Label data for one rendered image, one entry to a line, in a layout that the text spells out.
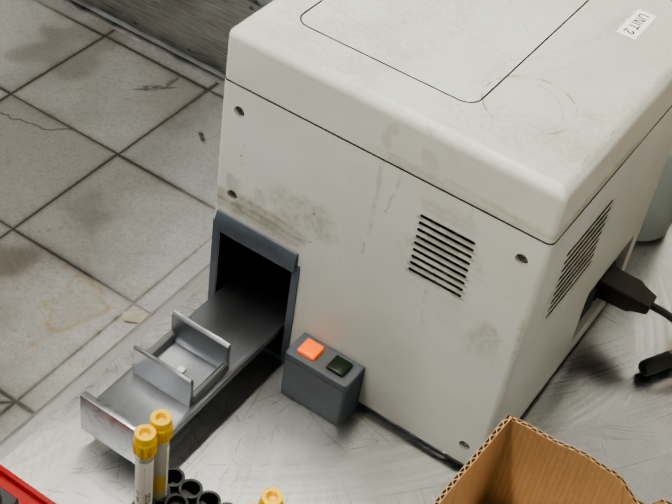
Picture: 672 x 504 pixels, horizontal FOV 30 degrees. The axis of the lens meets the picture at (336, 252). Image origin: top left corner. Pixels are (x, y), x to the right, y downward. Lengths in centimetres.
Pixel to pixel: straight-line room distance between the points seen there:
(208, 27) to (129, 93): 22
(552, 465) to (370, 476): 18
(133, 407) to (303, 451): 14
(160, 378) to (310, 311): 13
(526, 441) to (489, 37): 29
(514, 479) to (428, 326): 13
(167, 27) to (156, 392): 195
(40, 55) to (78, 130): 28
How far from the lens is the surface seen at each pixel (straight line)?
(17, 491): 98
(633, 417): 110
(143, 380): 100
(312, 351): 101
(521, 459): 89
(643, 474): 107
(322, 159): 91
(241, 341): 103
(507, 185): 83
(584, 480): 88
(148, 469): 90
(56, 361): 223
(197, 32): 282
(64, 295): 233
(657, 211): 124
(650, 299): 113
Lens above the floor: 168
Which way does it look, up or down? 43 degrees down
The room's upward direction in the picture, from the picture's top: 9 degrees clockwise
